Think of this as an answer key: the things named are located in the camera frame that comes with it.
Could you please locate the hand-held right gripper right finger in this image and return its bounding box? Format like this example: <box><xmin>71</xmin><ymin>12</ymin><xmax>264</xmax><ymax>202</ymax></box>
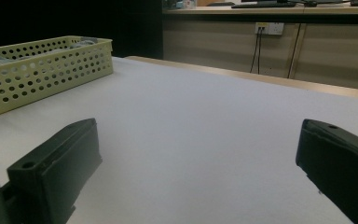
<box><xmin>295</xmin><ymin>119</ymin><xmax>358</xmax><ymax>224</ymax></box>

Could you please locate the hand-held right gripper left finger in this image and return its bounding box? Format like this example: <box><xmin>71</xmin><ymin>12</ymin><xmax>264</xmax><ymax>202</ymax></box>
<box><xmin>7</xmin><ymin>118</ymin><xmax>103</xmax><ymax>224</ymax></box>

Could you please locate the pale yellow perforated plastic basket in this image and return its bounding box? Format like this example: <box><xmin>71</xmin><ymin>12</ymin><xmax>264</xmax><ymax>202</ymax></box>
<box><xmin>0</xmin><ymin>35</ymin><xmax>115</xmax><ymax>119</ymax></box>

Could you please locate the wooden desk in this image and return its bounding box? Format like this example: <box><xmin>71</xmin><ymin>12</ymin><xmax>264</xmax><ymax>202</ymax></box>
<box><xmin>162</xmin><ymin>0</ymin><xmax>358</xmax><ymax>92</ymax></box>

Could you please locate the white power strip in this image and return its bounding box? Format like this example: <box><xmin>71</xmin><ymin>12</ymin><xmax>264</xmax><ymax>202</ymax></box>
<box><xmin>254</xmin><ymin>21</ymin><xmax>285</xmax><ymax>36</ymax></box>

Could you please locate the black keyboard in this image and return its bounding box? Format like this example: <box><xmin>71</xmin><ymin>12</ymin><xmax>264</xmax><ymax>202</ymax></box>
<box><xmin>230</xmin><ymin>1</ymin><xmax>298</xmax><ymax>9</ymax></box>

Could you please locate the black power cable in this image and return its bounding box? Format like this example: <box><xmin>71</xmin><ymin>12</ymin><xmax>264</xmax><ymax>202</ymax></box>
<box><xmin>250</xmin><ymin>28</ymin><xmax>259</xmax><ymax>74</ymax></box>
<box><xmin>257</xmin><ymin>28</ymin><xmax>262</xmax><ymax>76</ymax></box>

